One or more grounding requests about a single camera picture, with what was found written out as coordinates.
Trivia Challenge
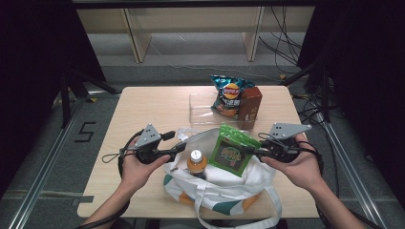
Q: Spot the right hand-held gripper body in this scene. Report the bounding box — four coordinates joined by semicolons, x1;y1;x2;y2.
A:
261;122;313;164

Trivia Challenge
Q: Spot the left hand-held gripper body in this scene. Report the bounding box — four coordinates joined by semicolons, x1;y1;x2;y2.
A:
135;123;162;165

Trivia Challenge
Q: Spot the orange juice bottle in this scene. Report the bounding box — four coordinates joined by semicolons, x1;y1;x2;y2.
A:
186;149;208;179

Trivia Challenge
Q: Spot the green snack packet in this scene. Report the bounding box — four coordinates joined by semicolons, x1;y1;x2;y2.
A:
208;123;264;177

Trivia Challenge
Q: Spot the brown carton box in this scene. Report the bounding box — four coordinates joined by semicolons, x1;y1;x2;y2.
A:
237;86;264;131

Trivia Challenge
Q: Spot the clear plastic tray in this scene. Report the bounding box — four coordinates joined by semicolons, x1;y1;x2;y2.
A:
188;93;258;125

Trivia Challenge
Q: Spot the blue chip bag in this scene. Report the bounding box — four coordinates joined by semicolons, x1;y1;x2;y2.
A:
209;74;256;120

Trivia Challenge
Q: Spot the white tote bag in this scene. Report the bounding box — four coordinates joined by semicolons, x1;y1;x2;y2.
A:
162;127;284;229

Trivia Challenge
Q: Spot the person's right hand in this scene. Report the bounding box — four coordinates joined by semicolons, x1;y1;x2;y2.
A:
261;133;324;192

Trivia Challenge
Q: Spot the person's left hand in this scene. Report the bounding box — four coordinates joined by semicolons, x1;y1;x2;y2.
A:
120;136;171;192

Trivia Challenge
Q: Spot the black metal stand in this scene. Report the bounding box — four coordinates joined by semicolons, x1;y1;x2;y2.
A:
59;68;122;129
282;60;330;123

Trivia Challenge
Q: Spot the beige wooden desk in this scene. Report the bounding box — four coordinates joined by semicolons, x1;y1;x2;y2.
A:
71;0;319;64

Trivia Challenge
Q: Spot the left hand-held gripper black cable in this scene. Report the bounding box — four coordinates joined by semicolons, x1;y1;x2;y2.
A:
75;129;146;229

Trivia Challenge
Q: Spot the hand-held gripper black cable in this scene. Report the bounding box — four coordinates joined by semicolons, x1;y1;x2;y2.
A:
295;139;383;229
75;129;146;229

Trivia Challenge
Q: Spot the right hand-held gripper black cable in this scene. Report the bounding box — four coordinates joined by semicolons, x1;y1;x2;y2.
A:
295;139;383;229

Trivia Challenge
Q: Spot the thin black lanyard loop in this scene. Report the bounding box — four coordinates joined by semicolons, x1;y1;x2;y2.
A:
101;152;127;164

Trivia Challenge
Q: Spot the metal floor rail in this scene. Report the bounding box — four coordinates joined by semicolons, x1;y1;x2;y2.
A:
320;120;388;229
6;94;88;229

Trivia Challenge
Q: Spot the bundle of black floor cables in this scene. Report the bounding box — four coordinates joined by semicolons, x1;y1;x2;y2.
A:
257;6;304;74

